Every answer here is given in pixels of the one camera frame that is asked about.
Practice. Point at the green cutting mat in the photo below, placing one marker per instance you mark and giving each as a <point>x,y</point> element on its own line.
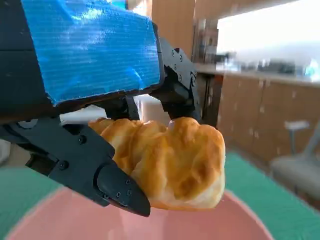
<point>275,212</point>

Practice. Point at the grey office chair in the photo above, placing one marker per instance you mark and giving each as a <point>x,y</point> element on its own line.
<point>295,167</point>

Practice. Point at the long toy bread loaf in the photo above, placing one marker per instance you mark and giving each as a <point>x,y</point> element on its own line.
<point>175,162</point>

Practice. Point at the bright window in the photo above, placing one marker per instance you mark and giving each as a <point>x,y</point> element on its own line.
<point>270,32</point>

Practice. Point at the pink bowl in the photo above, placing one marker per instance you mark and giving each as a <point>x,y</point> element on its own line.
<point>75,225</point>

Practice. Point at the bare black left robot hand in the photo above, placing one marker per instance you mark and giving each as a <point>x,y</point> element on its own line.
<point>87,55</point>

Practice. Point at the wooden counter cabinet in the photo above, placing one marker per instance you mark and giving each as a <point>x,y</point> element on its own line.
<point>275,112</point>

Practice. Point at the tall wooden cabinet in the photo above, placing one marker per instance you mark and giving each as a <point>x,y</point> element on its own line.
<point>175,25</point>

